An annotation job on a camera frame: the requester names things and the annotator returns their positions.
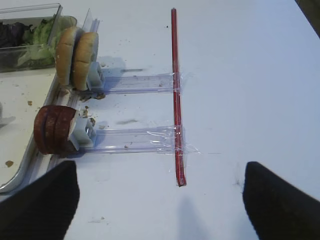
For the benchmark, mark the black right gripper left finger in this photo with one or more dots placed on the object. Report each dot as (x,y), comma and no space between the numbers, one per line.
(44,209)

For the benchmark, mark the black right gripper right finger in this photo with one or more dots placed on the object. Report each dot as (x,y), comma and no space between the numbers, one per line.
(276,209)

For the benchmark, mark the green lettuce in container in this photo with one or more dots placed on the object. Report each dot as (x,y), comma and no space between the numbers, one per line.
(41,52)

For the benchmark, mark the clear lettuce container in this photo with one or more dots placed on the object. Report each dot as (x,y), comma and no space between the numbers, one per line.
(27,15)

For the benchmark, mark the purple lettuce in container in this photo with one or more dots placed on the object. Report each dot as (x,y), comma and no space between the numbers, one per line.
(15,35)

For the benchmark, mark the white pusher right lower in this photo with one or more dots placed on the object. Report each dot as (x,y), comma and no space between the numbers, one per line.
(82,133)

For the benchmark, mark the white pusher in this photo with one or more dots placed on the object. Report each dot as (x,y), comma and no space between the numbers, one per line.
(95,78)
(82,133)

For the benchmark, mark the red straw rod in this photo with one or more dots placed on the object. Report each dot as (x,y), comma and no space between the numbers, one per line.
(177,100)

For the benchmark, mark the metal tray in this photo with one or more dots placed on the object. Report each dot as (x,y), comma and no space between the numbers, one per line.
(22,94)

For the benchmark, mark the clear right lower track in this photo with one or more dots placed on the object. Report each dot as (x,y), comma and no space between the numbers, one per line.
(163,139)

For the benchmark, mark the clear track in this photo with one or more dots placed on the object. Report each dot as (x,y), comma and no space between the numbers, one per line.
(163,139)
(159,83)

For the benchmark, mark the white pusher right upper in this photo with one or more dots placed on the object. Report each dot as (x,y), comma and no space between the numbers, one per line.
(95,78)

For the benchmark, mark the clear right upper track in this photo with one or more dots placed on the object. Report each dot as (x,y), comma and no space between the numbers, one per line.
(159,83)

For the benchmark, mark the sesame bun top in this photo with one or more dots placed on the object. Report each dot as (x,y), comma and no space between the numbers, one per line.
(64,54)

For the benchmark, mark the bun half right rack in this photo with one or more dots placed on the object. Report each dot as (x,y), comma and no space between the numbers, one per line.
(86,52)

